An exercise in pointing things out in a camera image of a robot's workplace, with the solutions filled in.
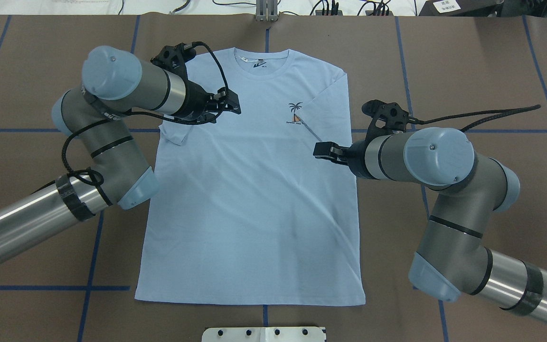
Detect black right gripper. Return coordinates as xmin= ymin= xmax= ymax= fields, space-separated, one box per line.
xmin=313 ymin=140 xmax=378 ymax=180

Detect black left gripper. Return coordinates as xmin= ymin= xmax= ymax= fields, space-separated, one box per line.
xmin=179 ymin=79 xmax=242 ymax=125

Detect light blue t-shirt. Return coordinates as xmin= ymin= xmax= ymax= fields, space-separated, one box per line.
xmin=135 ymin=48 xmax=366 ymax=306

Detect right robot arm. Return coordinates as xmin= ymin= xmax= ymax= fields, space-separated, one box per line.
xmin=313 ymin=127 xmax=547 ymax=323

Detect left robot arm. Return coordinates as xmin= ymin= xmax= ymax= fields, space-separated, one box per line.
xmin=0 ymin=41 xmax=241 ymax=264

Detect black power strip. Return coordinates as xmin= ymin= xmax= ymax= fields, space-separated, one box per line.
xmin=309 ymin=0 xmax=343 ymax=17
xmin=356 ymin=0 xmax=393 ymax=17

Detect black box with label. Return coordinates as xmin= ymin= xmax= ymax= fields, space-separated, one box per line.
xmin=417 ymin=0 xmax=504 ymax=17

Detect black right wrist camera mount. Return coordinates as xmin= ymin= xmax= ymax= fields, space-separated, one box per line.
xmin=362 ymin=100 xmax=409 ymax=143

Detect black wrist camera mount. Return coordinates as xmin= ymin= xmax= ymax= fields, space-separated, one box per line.
xmin=362 ymin=100 xmax=409 ymax=143
xmin=150 ymin=43 xmax=196 ymax=81

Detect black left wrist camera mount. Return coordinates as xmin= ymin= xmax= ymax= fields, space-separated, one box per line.
xmin=150 ymin=43 xmax=196 ymax=81

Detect grey aluminium frame post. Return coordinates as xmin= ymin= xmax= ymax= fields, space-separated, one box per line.
xmin=255 ymin=0 xmax=279 ymax=22

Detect black braided left cable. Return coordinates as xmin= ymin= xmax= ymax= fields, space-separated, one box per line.
xmin=61 ymin=42 xmax=230 ymax=206

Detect black braided cable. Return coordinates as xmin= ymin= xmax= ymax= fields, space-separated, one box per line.
xmin=406 ymin=104 xmax=542 ymax=133
xmin=61 ymin=42 xmax=230 ymax=206

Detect black braided right cable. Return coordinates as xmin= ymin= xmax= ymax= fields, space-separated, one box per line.
xmin=406 ymin=104 xmax=542 ymax=133

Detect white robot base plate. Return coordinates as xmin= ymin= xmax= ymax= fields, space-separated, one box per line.
xmin=201 ymin=326 xmax=327 ymax=342

